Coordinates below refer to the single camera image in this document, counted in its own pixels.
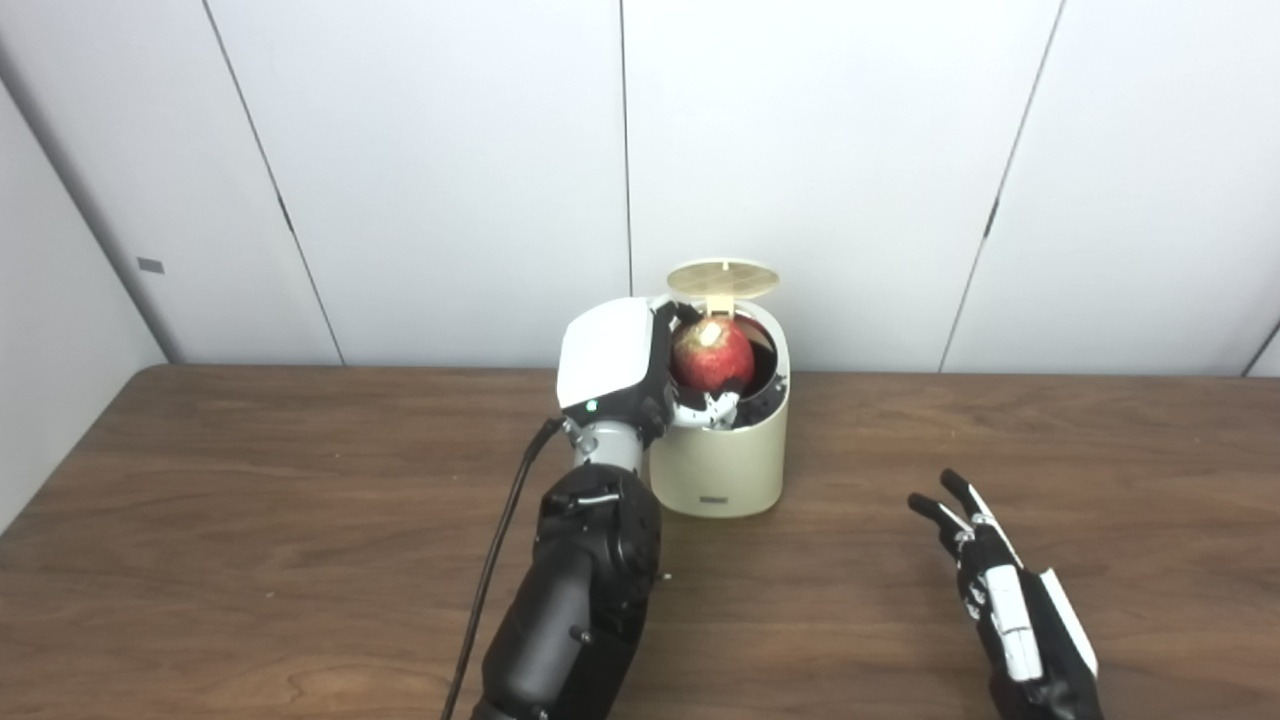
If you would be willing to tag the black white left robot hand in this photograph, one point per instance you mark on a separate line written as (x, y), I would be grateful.
(605, 355)

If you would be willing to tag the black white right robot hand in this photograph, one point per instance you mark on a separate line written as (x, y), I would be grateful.
(1040, 640)

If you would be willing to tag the red apple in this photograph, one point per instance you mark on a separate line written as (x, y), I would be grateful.
(712, 360)

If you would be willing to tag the cream round bin lid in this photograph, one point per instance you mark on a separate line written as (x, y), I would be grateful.
(722, 280)

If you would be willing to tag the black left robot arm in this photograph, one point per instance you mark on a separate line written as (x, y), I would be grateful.
(570, 610)

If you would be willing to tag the cream-colored bin body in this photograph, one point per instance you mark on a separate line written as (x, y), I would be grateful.
(725, 465)

